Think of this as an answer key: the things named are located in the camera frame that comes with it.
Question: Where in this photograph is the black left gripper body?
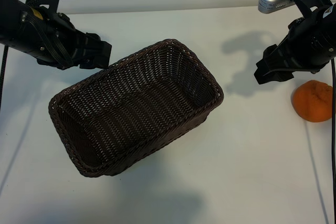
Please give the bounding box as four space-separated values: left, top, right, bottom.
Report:
48 11 89 70

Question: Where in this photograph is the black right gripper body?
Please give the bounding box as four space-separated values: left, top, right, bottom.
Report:
275 16 320 74

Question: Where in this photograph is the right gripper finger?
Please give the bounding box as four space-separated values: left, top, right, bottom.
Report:
256 44 283 65
254 62 294 85

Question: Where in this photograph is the dark brown wicker basket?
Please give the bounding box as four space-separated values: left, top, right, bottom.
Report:
48 38 225 179

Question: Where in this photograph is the wrinkled orange fruit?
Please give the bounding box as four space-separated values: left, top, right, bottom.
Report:
292 79 334 123

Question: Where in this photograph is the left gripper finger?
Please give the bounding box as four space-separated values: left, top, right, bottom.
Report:
80 50 111 70
85 33 112 54

